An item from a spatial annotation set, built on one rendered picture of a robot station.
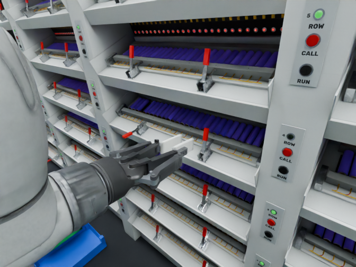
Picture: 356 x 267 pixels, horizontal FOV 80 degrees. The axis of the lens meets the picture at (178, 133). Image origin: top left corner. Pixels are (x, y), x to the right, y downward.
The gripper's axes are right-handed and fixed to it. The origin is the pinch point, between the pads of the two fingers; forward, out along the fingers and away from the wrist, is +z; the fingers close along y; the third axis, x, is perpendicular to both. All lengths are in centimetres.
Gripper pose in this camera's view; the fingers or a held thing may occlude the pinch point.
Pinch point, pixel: (177, 145)
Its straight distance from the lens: 48.6
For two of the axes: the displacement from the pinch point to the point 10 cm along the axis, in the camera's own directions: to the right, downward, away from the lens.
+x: 0.3, -9.3, -3.8
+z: 6.4, -2.7, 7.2
